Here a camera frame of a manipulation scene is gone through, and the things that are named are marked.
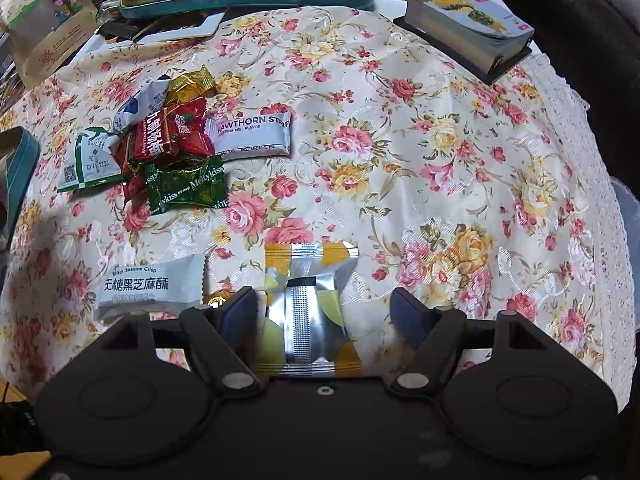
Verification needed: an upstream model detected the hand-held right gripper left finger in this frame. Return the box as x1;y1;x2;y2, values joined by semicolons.
95;286;263;396

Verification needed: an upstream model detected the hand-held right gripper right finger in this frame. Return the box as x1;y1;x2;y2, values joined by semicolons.
389;288;557;397

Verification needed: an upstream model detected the gold ingot candy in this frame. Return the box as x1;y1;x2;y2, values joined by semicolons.
205;287;234;309

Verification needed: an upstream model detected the silver yellow snack packet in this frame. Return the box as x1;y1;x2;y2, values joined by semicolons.
260;241;364;379

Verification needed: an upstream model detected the white sesame crisp packet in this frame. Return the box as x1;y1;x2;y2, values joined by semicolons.
94;255;207;324

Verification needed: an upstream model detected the green chocolate packet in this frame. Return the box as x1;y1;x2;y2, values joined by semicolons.
144;155;229;216

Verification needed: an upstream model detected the white hawthorn strip packet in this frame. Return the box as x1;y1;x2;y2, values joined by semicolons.
205;104;294;161

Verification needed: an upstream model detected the green white snack packet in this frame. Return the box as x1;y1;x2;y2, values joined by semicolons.
57;127;126;194

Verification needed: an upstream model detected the white blue snack packet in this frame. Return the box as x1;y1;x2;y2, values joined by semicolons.
112;77;171;134

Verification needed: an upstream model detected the teal gold tin tray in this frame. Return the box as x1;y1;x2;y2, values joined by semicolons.
0;127;41;254

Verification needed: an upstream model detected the floral tablecloth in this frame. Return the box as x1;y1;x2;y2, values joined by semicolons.
0;5;636;406

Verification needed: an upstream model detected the red strawberry candy packet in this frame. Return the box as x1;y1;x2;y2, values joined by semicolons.
165;97;216;156

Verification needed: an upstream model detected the gold green candy packet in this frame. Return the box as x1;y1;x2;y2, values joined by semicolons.
167;66;219;106

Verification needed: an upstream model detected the white plastic tray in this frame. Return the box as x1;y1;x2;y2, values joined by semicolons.
131;10;226;44

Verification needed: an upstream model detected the black plastic tray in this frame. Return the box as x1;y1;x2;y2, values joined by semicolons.
95;17;161;43

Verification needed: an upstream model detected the dark sofa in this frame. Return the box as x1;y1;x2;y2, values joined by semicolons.
477;0;640;196

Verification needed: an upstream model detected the brown paper pouch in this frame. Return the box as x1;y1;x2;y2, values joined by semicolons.
0;0;99;89

